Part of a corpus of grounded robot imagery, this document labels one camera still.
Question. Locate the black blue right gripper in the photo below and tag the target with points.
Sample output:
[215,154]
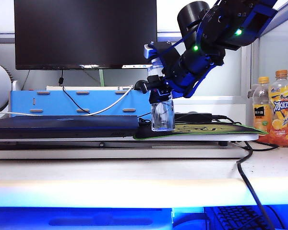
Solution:
[180,69]

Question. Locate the clear mineral water bottle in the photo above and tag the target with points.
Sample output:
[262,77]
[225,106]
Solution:
[163,117]

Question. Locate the small orange juice bottle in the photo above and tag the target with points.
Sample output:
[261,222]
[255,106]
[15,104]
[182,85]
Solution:
[261,115]

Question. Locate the dark blue closed laptop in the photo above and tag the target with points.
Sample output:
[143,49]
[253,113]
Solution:
[62,125]

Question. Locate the large iced tea bottle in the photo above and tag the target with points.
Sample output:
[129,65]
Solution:
[281,112]

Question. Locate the black computer mouse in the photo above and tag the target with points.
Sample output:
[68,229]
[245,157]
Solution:
[138,85]

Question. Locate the black power adapter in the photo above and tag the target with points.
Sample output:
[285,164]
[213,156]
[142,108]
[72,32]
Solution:
[194,117]

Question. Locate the black green-edged mouse pad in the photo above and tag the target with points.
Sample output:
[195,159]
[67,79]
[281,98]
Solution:
[206,129]

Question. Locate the green monitor stand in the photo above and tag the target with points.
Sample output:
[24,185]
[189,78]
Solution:
[101,77]

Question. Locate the flat white box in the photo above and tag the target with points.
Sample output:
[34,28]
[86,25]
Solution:
[91,88]

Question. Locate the white desk riser platform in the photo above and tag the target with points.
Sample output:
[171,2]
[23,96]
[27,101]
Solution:
[110,153]

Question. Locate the black computer monitor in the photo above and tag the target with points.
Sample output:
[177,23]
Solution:
[86,33]

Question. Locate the blue wooden monitor riser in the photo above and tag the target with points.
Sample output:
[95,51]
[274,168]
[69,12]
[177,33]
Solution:
[21,101]

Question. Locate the black keyboard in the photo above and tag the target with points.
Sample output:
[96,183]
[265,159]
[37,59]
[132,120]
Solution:
[235,216]

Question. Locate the white desk fan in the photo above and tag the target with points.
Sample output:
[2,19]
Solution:
[0,83]

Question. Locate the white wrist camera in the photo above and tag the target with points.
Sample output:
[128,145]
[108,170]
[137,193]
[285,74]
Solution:
[148,51]

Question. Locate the grey partition frame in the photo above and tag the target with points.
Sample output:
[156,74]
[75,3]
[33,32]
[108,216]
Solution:
[244,72]

